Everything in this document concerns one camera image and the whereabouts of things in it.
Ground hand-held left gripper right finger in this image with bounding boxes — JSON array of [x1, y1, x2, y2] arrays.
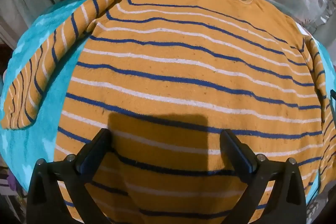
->
[[220, 129, 307, 224]]

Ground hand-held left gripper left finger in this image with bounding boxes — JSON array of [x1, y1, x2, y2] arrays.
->
[[26, 128, 116, 224]]

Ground orange striped knit sweater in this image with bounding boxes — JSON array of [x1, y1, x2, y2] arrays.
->
[[0, 0, 336, 224]]

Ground turquoise star-print fleece blanket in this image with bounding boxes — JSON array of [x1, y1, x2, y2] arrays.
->
[[0, 0, 336, 214]]

